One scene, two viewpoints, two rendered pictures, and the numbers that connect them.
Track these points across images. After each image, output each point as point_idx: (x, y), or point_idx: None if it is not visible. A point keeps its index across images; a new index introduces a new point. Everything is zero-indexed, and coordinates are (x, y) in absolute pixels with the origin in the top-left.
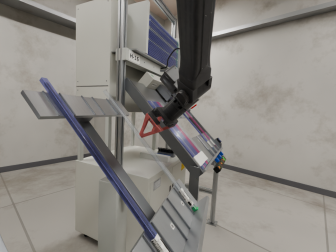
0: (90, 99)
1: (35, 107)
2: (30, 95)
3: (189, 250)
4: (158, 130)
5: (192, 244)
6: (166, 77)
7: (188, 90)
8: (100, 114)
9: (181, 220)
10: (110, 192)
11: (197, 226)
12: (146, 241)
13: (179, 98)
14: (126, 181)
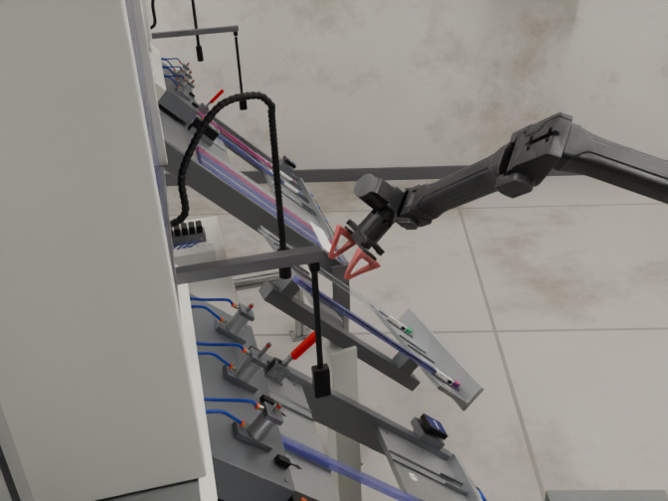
0: None
1: (336, 317)
2: (321, 306)
3: (448, 368)
4: (377, 265)
5: (447, 362)
6: (372, 195)
7: (423, 221)
8: (310, 277)
9: (417, 349)
10: (349, 361)
11: (434, 347)
12: (434, 376)
13: (406, 226)
14: (358, 340)
